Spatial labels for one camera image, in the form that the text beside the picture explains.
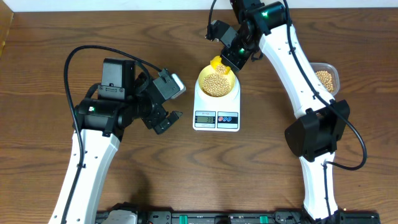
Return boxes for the yellow measuring scoop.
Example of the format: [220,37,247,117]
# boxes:
[210,56,231,75]

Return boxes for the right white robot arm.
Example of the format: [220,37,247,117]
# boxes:
[221,0,349,223]

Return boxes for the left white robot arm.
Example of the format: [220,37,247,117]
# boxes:
[49,58,186,223]

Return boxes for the white digital kitchen scale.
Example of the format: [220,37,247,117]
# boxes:
[192,76,241,132]

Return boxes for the pale yellow bowl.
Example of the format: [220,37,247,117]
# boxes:
[198,65,236,96]

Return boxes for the soybeans in bowl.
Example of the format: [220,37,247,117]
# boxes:
[202,73,231,97]

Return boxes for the soybeans in container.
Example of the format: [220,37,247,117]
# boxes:
[315,70,334,93]

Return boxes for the clear plastic container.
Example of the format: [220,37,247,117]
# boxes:
[310,62,340,96]

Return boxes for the left black cable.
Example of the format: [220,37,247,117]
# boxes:
[60,45,164,224]

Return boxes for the black cable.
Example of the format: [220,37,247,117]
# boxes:
[206,0,368,224]
[60,45,164,224]

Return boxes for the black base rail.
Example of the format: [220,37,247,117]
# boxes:
[96,210,382,224]

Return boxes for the right black cable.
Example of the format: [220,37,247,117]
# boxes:
[206,0,368,224]

